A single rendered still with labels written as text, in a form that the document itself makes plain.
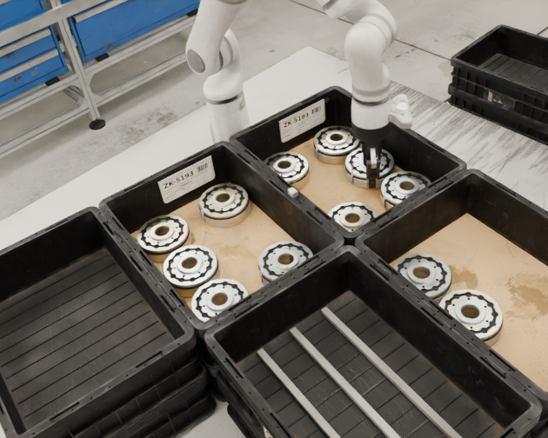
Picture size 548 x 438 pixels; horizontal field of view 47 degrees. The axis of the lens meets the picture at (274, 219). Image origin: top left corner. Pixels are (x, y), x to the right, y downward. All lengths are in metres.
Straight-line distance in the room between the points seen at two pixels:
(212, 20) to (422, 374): 0.78
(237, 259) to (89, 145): 1.99
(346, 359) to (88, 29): 2.30
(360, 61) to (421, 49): 2.38
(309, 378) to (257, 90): 1.08
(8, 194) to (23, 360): 1.87
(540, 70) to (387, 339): 1.51
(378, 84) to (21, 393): 0.81
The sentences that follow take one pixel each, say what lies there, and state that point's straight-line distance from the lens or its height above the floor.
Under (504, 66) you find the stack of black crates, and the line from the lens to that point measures 2.42.
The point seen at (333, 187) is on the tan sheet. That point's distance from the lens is 1.34.
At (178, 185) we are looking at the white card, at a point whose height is 0.89.
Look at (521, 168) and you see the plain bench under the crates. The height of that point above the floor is 0.70.
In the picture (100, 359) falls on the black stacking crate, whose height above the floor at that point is 0.83.
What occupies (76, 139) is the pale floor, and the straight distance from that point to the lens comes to 3.20.
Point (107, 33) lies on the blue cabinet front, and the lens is 3.12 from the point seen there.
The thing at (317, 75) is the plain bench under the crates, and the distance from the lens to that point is 1.96.
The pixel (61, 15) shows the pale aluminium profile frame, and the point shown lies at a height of 0.58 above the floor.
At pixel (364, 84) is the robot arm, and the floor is 1.09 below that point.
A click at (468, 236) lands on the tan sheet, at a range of 1.25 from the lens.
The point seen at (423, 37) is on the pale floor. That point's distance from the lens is 3.61.
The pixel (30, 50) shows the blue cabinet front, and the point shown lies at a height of 0.48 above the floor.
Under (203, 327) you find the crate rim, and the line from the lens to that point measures 1.00.
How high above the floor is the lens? 1.71
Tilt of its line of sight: 43 degrees down
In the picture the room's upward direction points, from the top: 8 degrees counter-clockwise
